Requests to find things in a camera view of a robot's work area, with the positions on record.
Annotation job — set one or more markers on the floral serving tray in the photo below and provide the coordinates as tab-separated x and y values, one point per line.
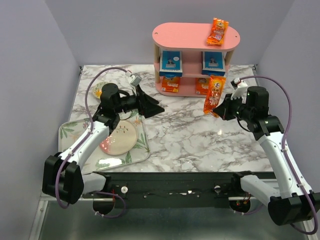
99	161

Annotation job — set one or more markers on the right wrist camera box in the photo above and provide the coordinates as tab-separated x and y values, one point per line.
240	88

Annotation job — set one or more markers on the blue Harrys razor box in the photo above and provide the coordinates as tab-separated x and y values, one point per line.
170	63

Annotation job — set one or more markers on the orange Gillette box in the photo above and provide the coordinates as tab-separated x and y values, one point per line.
201	85
170	84

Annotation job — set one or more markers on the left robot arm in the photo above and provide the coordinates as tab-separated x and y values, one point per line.
85	145

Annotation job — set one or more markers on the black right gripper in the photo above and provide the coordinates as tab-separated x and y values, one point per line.
223	110

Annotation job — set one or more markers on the orange razor bag front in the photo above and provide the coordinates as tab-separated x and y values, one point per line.
218	31

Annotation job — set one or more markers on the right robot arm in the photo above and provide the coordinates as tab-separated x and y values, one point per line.
294	200

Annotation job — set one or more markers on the small floral bowl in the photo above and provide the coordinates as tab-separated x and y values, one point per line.
97	89

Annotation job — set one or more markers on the white Harrys razor box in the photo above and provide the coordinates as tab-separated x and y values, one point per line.
213	63

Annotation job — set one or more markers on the pink cream round plate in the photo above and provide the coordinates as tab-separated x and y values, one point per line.
122	139

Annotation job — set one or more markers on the orange razor bag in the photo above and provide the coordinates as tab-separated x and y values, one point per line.
215	89
218	31

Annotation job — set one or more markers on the pink three-tier shelf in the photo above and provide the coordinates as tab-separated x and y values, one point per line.
190	39

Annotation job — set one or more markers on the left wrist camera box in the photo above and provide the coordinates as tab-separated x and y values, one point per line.
133	78

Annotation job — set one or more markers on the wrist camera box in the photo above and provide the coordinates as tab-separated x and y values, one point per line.
240	88
133	78

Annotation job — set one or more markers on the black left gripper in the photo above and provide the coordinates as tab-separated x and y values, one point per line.
147	106

